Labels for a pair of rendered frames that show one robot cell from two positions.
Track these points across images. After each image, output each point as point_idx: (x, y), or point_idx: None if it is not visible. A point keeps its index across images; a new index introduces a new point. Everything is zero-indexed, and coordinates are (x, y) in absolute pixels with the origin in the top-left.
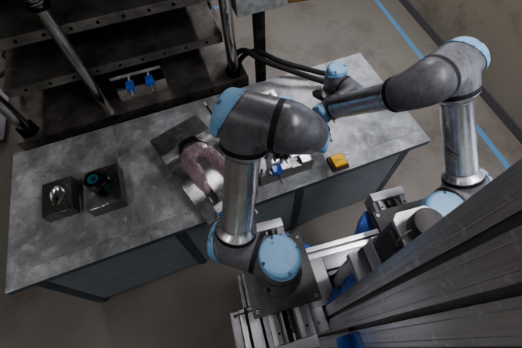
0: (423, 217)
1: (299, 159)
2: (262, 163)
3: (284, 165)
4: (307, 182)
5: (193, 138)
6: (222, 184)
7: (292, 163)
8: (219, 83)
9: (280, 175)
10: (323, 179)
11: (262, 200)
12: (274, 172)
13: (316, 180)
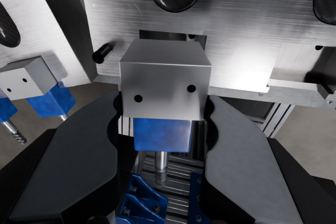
0: None
1: (335, 51)
2: (125, 4)
3: (232, 73)
4: (276, 97)
5: None
6: None
7: (284, 52)
8: None
9: (166, 157)
10: (335, 108)
11: (116, 83)
12: (137, 149)
13: (309, 104)
